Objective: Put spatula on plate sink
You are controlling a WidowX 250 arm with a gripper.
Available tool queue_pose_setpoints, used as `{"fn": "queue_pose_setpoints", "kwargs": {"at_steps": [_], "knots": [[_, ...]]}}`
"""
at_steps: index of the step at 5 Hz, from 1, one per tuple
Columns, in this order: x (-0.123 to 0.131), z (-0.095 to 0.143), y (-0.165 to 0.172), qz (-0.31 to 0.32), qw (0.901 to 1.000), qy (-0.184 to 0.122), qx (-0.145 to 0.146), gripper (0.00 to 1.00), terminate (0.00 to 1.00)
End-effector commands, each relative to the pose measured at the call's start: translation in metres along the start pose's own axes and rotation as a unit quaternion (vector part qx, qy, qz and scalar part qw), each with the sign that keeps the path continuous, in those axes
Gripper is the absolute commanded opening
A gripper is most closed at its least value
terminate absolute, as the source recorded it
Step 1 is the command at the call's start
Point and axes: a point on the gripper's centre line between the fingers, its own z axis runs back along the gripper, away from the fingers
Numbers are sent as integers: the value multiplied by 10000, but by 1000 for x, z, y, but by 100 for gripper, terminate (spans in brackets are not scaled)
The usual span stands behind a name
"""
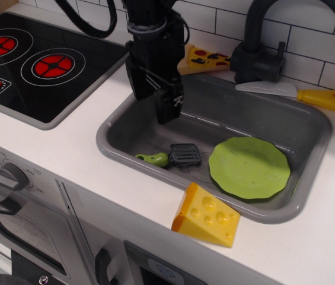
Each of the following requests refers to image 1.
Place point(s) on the toy pizza slice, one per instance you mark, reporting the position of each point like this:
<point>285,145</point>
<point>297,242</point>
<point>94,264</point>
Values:
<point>197,60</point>

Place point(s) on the yellow toy cheese wedge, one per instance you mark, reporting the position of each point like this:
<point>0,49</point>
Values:
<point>204,217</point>

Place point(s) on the yellow handled toy knife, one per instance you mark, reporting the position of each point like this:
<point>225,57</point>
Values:
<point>318,98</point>

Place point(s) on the white toy oven door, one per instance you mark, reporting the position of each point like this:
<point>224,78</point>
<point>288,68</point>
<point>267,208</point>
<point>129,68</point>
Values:
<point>43,231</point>

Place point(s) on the black cabinet door handle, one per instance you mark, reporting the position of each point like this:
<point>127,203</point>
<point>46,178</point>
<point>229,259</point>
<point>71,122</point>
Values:
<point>102,262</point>

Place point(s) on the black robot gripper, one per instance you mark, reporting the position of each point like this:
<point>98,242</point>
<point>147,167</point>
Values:
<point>154,53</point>

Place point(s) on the black toy faucet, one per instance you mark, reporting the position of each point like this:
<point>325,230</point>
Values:
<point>250,61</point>

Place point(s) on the grey plastic sink basin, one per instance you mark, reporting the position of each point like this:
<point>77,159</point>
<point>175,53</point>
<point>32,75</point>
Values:
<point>214,111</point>

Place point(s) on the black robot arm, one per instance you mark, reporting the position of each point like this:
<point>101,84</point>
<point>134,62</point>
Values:
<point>154,53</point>

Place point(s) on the black toy stovetop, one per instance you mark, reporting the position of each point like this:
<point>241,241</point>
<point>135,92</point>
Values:
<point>47,71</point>

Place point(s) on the grey oven knob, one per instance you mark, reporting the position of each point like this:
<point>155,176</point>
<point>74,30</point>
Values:
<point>12,177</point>

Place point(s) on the green handled grey spatula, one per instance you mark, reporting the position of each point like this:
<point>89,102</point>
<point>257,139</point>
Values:
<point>179,154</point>

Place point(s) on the green plastic plate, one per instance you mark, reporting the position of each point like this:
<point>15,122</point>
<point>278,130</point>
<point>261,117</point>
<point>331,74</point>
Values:
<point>249,168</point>

